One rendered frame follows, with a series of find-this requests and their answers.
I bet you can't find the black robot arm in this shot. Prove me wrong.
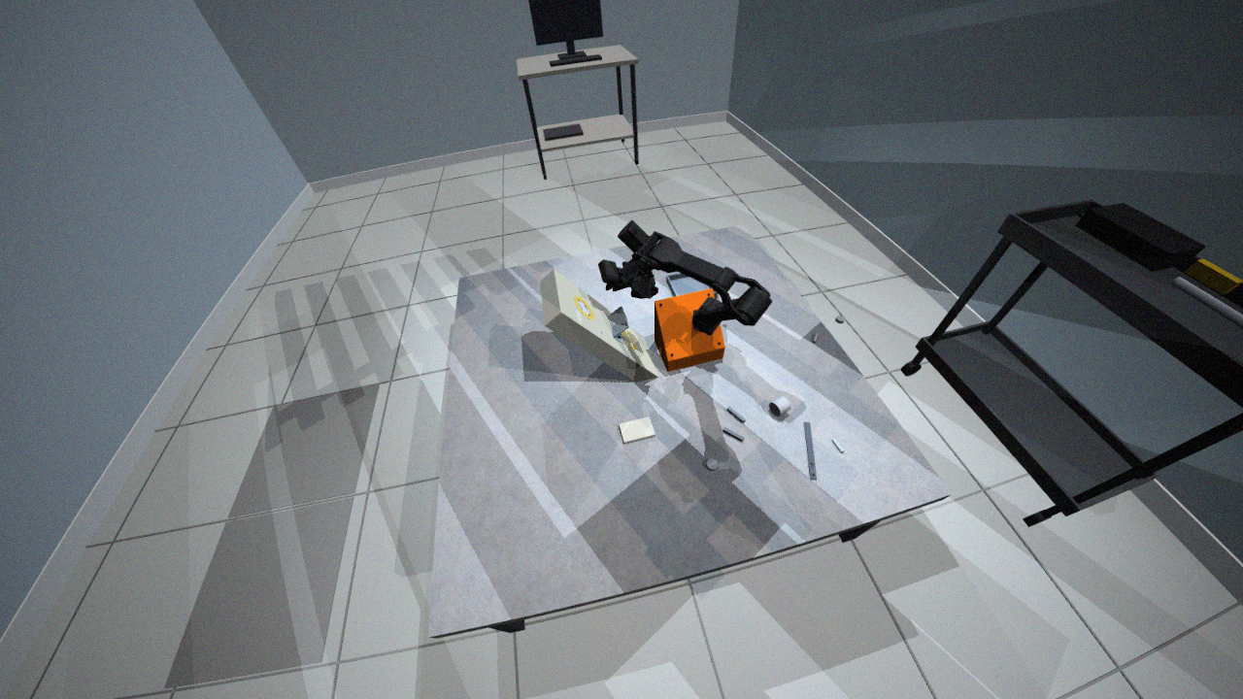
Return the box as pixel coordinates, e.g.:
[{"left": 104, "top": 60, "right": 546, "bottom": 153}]
[{"left": 618, "top": 220, "right": 773, "bottom": 336}]

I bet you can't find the white cylinder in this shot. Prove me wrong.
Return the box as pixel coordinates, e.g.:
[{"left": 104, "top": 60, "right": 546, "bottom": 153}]
[{"left": 769, "top": 396, "right": 791, "bottom": 415}]

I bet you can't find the light blue square tray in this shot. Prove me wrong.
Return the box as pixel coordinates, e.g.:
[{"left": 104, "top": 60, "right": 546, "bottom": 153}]
[{"left": 666, "top": 272, "right": 712, "bottom": 296}]

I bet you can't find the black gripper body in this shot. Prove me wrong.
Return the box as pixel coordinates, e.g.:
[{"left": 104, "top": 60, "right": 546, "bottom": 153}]
[{"left": 598, "top": 252, "right": 653, "bottom": 284}]

